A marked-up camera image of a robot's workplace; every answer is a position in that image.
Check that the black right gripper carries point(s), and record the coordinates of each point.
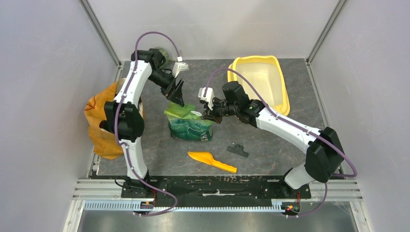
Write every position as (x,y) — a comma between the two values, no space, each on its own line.
(211,114)

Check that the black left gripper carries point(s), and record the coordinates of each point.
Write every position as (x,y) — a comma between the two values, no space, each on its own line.
(177,97)

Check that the green cat litter bag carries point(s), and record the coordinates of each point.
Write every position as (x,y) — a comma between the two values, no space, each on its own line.
(185,123)

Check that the black bag clip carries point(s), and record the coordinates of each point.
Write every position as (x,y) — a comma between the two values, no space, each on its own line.
(238,149)

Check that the orange plastic litter scoop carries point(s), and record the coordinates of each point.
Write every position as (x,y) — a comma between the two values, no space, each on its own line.
(207,158)

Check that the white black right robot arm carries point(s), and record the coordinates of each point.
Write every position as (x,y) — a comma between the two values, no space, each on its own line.
(321,147)

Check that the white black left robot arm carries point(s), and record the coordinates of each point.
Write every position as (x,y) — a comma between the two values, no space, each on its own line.
(123,116)

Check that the yellow plastic litter box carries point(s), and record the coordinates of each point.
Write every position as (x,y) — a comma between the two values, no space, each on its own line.
(265,75)

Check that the orange fabric bag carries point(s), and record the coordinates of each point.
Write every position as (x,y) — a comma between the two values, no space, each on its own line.
(104,142)

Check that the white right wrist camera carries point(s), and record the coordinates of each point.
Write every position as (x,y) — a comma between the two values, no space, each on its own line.
(206,96)

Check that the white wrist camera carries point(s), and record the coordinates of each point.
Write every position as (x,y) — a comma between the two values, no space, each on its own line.
(179,66)
(206,96)

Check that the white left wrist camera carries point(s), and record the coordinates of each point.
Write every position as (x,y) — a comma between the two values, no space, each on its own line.
(179,66)

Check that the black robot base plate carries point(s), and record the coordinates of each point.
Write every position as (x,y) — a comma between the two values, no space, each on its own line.
(261,186)

